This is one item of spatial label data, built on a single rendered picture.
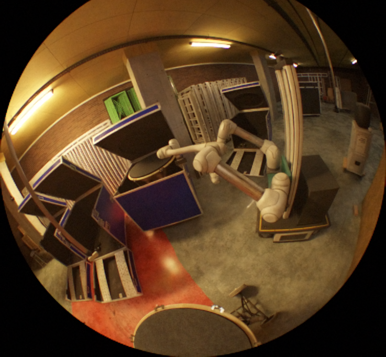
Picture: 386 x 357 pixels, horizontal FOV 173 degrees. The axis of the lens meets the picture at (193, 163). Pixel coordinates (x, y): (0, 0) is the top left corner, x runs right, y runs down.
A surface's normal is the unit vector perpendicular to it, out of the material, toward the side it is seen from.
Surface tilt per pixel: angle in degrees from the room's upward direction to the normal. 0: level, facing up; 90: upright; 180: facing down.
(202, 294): 0
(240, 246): 0
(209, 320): 0
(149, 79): 90
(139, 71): 90
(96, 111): 90
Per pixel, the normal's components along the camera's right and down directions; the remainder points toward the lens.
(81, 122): 0.51, 0.25
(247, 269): -0.32, -0.84
